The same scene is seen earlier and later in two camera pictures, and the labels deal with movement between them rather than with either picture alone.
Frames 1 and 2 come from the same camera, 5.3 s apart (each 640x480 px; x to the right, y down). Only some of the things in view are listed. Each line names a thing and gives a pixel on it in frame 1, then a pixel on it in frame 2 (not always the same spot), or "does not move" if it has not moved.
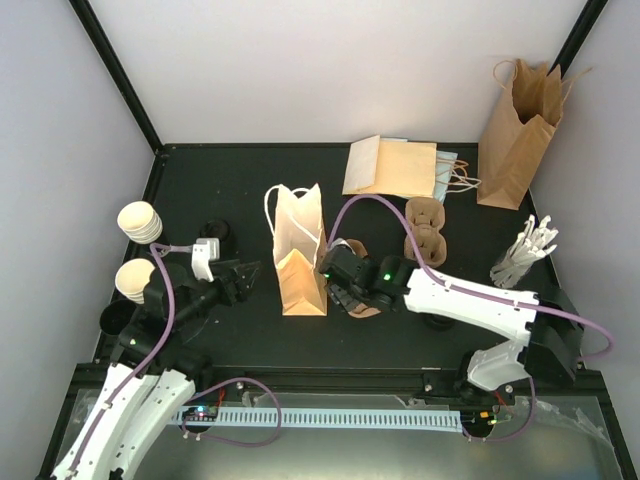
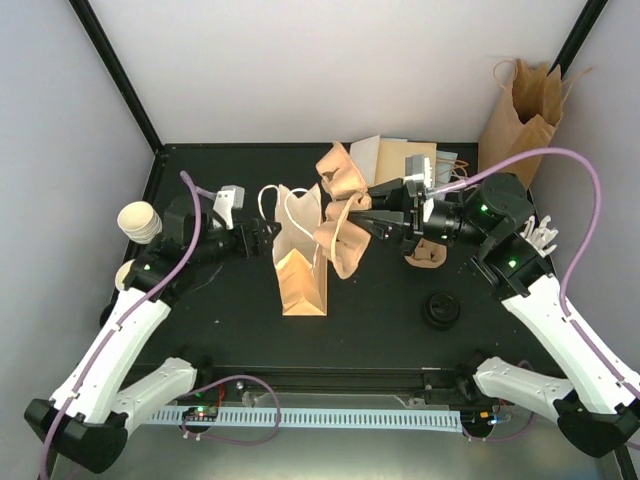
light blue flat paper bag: x=444 y=165 does not move
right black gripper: x=370 y=259 -> x=411 y=196
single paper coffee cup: x=140 y=222 does not move
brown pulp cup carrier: x=361 y=311 -> x=343 y=190
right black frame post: x=584 y=24 does not move
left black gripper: x=232 y=296 -> x=258 y=244
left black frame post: x=110 y=56 does not move
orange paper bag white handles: x=298 y=235 does not move
